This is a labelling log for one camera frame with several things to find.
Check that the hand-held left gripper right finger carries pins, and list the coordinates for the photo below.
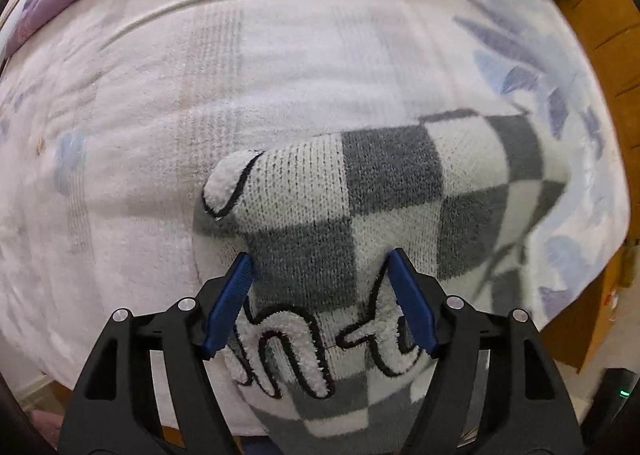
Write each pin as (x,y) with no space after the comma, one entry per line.
(412,300)

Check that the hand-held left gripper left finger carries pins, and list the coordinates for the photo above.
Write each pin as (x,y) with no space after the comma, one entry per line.
(232,300)

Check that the grey white checkered cardigan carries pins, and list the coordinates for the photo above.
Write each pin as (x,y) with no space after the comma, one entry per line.
(350,195)

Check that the floral white bed sheet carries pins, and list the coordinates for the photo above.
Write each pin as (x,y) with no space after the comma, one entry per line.
(300,60)

